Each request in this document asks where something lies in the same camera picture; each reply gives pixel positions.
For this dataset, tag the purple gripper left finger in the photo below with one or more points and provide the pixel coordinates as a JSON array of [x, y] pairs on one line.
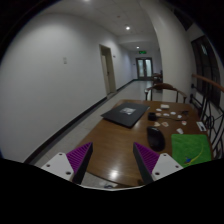
[[71, 166]]

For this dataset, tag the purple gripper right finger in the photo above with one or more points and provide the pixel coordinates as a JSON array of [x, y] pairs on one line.
[[153, 166]]

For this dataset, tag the black computer mouse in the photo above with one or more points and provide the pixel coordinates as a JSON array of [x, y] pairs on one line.
[[155, 139]]

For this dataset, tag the green mouse pad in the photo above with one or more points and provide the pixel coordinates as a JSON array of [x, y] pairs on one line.
[[190, 149]]

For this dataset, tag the small black box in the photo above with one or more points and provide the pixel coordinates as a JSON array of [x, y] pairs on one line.
[[152, 116]]

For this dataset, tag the white eraser block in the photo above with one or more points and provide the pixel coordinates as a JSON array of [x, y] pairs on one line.
[[180, 131]]

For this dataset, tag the black laptop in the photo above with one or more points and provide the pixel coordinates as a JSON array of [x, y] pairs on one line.
[[126, 114]]

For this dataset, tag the white card at table edge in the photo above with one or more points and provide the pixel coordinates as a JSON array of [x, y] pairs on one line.
[[201, 126]]

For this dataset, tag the wooden chair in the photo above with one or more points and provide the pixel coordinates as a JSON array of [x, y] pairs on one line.
[[164, 86]]

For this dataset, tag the black metal railing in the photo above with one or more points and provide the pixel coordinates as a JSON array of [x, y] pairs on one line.
[[212, 117]]

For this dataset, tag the double glass door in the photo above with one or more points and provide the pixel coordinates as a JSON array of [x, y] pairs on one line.
[[144, 68]]

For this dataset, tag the wooden handrail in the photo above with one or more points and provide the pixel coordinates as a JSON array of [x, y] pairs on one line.
[[221, 88]]

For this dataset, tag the green exit sign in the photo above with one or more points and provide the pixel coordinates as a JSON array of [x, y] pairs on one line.
[[142, 52]]

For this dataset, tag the wooden side door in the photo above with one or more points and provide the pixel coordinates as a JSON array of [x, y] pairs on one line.
[[108, 69]]

